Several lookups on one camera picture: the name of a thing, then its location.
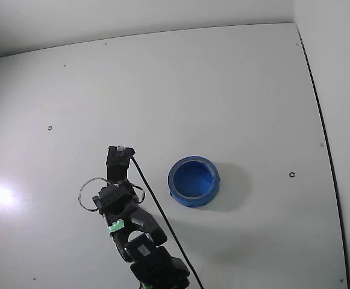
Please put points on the blue tape roll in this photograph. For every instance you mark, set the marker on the blue tape roll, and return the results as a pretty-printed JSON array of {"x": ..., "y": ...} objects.
[{"x": 192, "y": 180}]

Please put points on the green tape strip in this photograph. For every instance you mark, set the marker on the green tape strip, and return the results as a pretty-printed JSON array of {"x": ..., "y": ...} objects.
[{"x": 116, "y": 226}]

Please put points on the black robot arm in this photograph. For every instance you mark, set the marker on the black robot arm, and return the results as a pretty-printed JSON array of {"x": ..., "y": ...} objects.
[{"x": 144, "y": 222}]

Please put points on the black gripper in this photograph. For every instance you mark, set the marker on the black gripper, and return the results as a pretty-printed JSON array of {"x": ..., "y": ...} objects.
[{"x": 116, "y": 170}]

